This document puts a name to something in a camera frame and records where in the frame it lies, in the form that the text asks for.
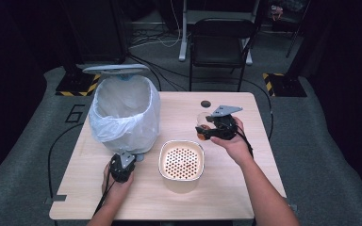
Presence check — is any black stand base striped tape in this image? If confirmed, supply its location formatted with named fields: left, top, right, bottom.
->
left=55, top=66, right=104, bottom=97
left=262, top=73, right=308, bottom=98

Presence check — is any person's right hand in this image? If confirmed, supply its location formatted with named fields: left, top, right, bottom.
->
left=209, top=116, right=255, bottom=166

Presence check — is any white blue pedal trash bin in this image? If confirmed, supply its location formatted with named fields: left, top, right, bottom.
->
left=82, top=63, right=161, bottom=163

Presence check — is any black folding chair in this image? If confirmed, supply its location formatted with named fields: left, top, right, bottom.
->
left=188, top=17, right=259, bottom=92

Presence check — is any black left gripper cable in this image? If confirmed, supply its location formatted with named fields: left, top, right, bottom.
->
left=93, top=161, right=116, bottom=218

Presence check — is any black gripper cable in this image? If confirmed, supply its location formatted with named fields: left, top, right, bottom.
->
left=236, top=124, right=255, bottom=158
left=93, top=161, right=116, bottom=218

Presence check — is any white plastic bin liner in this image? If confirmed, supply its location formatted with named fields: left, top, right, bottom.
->
left=88, top=74, right=161, bottom=154

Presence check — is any person's left hand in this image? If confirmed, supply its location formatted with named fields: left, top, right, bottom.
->
left=102, top=163, right=136, bottom=202

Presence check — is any black floor cable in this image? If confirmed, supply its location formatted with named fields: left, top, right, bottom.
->
left=47, top=122, right=85, bottom=200
left=243, top=78, right=275, bottom=141

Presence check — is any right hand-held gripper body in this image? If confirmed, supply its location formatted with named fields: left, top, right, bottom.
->
left=206, top=105, right=244, bottom=141

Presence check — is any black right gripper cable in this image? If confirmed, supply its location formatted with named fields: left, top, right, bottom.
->
left=236, top=124, right=255, bottom=158

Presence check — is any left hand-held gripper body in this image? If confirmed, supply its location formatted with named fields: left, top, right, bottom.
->
left=108, top=151, right=137, bottom=184

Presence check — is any white floor cable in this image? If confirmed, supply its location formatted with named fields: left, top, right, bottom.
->
left=128, top=0, right=183, bottom=50

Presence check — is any white container with perforated strainer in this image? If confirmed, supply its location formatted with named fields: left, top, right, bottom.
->
left=157, top=139, right=206, bottom=183

